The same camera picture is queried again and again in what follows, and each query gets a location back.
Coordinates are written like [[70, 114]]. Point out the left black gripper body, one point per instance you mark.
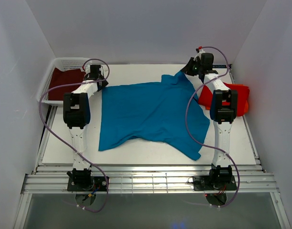
[[104, 82]]

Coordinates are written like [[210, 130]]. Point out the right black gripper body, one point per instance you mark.
[[201, 67]]

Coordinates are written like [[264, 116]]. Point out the blue t shirt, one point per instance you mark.
[[156, 111]]

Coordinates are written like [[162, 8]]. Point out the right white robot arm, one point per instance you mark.
[[223, 112]]

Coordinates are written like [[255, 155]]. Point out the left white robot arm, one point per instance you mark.
[[77, 116]]

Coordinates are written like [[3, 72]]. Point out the blue label sticker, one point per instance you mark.
[[220, 66]]

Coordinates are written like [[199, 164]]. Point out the white plastic basket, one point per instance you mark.
[[63, 64]]

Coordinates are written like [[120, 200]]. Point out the dark red t shirt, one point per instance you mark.
[[61, 78]]

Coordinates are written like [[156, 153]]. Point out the red folded t shirt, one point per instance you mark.
[[207, 95]]

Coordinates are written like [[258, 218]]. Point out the orange folded t shirt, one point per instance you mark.
[[244, 105]]

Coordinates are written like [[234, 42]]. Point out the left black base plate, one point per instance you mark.
[[97, 183]]

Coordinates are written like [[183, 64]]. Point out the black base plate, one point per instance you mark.
[[204, 183], [97, 183]]

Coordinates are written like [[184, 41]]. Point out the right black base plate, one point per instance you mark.
[[204, 183]]

